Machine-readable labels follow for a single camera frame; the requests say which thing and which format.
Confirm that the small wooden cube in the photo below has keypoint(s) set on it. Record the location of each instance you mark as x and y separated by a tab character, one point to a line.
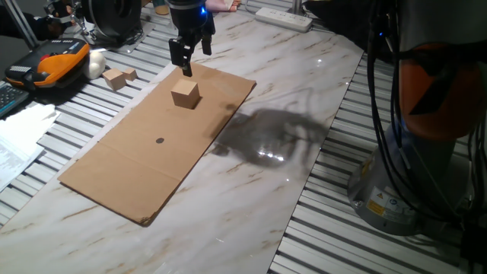
130	74

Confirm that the black round spool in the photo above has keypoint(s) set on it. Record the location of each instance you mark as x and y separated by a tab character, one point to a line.
112	17

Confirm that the pink cloth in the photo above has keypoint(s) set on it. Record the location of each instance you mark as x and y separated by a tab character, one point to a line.
222	5

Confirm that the black computer keyboard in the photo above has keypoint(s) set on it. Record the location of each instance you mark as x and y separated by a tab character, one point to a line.
9	99

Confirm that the thin metal rod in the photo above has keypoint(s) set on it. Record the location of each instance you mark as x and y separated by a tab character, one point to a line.
83	28

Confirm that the printed paper sheet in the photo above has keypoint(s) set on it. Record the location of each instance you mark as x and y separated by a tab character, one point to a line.
15	163

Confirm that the grey metal bar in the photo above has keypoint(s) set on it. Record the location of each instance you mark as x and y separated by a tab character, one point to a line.
21	24

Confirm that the orange and black teach pendant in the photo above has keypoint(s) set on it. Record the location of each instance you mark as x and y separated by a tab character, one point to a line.
53	64

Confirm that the brown cardboard sheet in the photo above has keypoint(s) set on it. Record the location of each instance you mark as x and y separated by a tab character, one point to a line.
152	171

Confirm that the white rounded soft object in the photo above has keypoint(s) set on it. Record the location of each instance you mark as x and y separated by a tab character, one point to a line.
95	64

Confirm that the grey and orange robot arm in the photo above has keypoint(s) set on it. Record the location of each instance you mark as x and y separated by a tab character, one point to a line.
418	182

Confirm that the tan and teal cup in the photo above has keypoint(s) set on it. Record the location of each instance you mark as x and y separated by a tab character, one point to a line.
161	8

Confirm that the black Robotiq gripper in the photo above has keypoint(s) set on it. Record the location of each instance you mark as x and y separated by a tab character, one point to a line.
188	19

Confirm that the white power strip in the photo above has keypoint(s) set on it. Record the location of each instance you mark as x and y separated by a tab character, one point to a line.
283	19

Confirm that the aluminium extrusion post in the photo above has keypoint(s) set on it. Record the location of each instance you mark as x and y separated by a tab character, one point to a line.
297	7

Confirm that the large wooden cube block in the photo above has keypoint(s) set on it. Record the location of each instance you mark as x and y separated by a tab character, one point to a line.
184	95

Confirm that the marble pattern board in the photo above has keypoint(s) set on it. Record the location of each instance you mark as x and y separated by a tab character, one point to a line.
247	213

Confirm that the medium wooden block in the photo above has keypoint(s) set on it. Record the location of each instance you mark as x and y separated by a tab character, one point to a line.
114	79

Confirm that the black bag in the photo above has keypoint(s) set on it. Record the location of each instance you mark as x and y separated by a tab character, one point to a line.
338	23

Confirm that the plain white paper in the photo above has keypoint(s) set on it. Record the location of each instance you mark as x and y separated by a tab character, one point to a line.
26	122

